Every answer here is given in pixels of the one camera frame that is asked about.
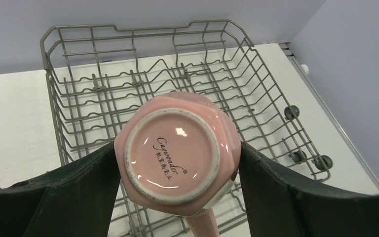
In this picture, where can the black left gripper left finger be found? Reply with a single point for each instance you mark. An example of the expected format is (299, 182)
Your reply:
(74, 200)

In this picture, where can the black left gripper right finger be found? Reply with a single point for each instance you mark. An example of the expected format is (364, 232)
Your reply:
(280, 202)

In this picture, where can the pink mug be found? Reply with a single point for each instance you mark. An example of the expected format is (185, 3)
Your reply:
(179, 154)

